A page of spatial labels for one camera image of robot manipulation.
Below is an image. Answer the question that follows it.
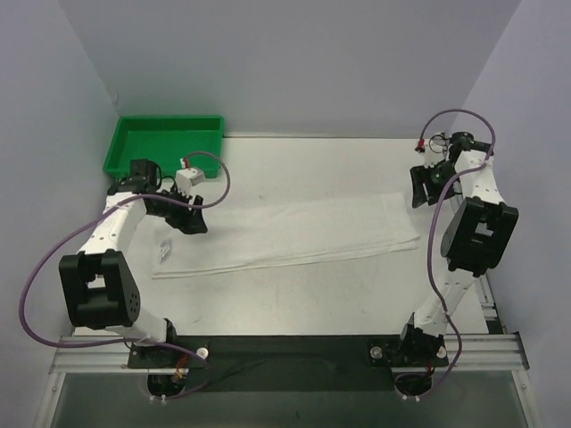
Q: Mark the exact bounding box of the white towel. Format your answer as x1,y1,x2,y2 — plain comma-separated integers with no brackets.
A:
151,193,419,279

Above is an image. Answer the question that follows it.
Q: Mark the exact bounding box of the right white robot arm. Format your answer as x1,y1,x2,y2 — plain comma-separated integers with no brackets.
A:
395,132,519,366

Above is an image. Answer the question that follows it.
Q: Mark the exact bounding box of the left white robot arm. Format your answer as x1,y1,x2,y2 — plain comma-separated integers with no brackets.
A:
59,160,208,367

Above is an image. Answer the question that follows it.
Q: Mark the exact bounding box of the green plastic tray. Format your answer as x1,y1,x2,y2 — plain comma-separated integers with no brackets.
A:
103,115,224,178

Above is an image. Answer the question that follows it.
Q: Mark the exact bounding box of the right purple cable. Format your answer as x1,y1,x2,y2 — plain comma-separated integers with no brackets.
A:
392,108,499,393

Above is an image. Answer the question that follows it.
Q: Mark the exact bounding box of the purple cable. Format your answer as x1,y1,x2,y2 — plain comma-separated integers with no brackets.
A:
17,152,232,398
392,108,499,393

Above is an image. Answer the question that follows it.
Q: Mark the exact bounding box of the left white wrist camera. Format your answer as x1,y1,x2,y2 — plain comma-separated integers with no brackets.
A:
174,159,205,196

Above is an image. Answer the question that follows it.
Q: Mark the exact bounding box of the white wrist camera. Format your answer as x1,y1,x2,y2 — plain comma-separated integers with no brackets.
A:
415,133,449,169
174,159,205,196

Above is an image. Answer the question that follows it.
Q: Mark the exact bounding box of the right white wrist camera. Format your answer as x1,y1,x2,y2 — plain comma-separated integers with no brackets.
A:
415,133,449,169

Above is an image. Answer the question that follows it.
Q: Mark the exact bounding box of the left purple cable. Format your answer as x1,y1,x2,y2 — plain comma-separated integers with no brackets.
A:
17,152,232,398

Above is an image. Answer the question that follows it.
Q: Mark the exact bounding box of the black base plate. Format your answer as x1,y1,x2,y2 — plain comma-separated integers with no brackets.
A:
128,335,449,397

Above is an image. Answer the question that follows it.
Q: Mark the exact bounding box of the aluminium frame rail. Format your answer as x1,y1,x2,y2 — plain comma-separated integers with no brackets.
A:
49,334,529,374

